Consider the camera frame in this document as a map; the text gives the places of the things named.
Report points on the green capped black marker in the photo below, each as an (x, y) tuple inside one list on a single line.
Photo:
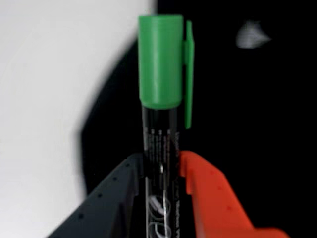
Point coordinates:
[(161, 74)]

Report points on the black fabric bag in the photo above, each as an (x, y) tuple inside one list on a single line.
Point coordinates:
[(247, 124)]

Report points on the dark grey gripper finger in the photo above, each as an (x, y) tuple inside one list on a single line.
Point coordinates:
[(104, 208)]

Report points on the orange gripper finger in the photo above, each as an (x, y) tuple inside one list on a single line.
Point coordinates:
[(218, 203)]

